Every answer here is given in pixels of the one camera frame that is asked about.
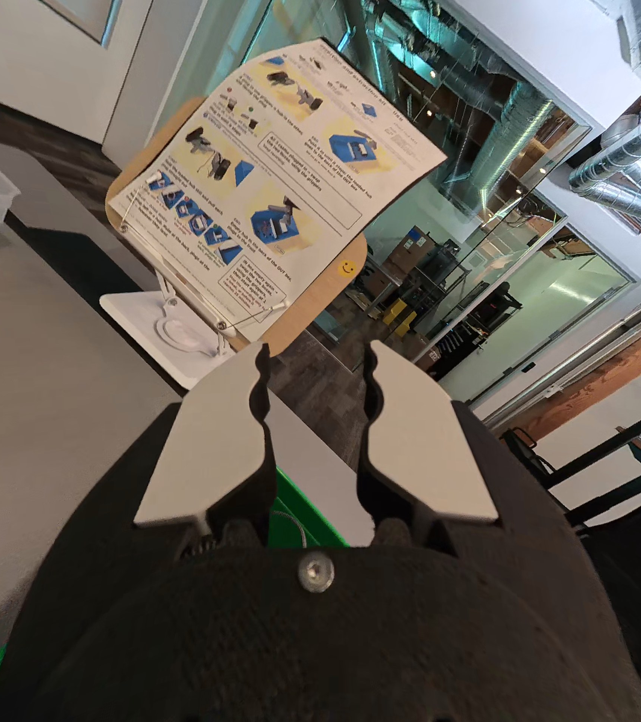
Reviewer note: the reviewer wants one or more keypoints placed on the green plastic box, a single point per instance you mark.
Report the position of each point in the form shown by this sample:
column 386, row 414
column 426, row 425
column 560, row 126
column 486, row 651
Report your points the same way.
column 317, row 533

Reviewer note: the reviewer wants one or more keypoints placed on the yellow smiley sticker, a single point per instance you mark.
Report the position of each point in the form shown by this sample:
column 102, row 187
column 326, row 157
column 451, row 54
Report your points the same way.
column 346, row 268

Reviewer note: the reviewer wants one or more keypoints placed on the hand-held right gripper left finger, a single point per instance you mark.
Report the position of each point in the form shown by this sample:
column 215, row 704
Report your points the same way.
column 207, row 440

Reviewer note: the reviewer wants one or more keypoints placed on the silver round ventilation duct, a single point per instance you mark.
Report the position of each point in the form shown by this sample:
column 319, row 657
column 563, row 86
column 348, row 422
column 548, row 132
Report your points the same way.
column 625, row 163

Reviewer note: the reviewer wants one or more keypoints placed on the printed instruction sheet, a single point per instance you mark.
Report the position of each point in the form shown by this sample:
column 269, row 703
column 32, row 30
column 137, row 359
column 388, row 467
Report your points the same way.
column 275, row 169

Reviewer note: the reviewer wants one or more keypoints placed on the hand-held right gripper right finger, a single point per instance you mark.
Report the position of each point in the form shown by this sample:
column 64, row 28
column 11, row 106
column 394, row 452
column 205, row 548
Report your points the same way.
column 422, row 445

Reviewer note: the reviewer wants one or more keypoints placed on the frosted glass window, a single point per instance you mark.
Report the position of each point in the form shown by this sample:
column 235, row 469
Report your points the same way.
column 83, row 17

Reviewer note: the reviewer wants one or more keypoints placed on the stacked cardboard boxes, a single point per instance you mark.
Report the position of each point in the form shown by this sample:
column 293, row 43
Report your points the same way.
column 411, row 248

